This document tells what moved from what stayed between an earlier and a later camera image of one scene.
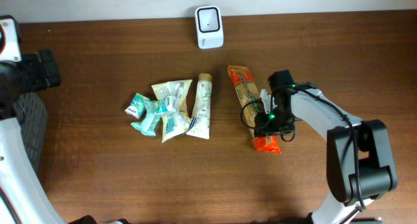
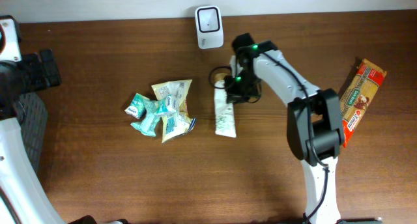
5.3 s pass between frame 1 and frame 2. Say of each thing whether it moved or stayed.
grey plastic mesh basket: stayed
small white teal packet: stayed
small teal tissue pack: stayed
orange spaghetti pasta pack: moved
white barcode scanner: stayed
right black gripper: moved
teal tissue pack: stayed
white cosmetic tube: moved
